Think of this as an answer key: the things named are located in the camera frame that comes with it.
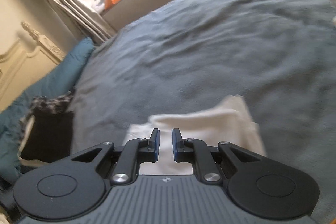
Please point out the black folded garment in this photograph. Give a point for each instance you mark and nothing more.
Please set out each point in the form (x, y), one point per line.
(51, 137)

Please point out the grey bed blanket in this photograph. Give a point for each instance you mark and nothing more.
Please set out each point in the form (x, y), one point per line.
(189, 54)

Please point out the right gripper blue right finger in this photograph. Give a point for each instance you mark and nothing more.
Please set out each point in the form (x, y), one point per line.
(202, 157)

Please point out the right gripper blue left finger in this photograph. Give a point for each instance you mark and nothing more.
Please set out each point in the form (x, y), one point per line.
(128, 158)

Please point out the plaid dark garment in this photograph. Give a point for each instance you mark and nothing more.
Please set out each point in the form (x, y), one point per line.
(46, 106)

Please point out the teal pillow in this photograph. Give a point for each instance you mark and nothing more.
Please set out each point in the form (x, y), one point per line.
(59, 81)

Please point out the cream carved headboard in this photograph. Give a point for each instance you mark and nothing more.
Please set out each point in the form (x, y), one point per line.
(21, 68)

